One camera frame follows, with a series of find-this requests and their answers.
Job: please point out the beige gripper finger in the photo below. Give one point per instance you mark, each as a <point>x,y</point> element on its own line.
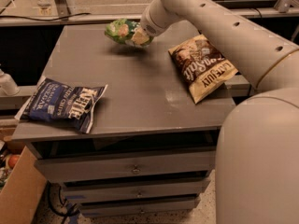
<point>140,37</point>

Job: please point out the green rice chip bag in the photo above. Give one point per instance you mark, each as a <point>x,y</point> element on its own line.
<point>122,30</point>

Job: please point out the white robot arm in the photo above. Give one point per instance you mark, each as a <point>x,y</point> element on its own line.
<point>257,158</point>

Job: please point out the brown Late July chip bag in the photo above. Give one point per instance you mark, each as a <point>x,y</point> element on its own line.
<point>202,66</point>

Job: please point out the blue Kettle chip bag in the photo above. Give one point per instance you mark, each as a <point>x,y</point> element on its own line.
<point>53,100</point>

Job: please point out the grey drawer cabinet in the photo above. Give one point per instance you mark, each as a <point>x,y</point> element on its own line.
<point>145,108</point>

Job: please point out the top grey drawer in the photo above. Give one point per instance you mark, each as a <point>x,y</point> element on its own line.
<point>125,165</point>

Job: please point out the grey drawer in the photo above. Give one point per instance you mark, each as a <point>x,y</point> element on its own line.
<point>140,207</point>
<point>136,190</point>
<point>125,165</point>

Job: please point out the white cylinder at left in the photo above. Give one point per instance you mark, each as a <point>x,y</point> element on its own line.
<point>7,84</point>

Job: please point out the middle grey drawer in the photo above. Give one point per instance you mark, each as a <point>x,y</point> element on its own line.
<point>136,190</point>

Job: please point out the bottom grey drawer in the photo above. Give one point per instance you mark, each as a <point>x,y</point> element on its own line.
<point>140,207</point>

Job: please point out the red round object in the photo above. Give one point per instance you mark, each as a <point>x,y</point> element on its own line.
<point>12,161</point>

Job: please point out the cardboard box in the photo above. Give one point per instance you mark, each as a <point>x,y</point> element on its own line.
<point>20,196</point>

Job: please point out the metal railing frame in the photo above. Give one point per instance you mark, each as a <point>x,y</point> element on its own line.
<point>52,12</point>

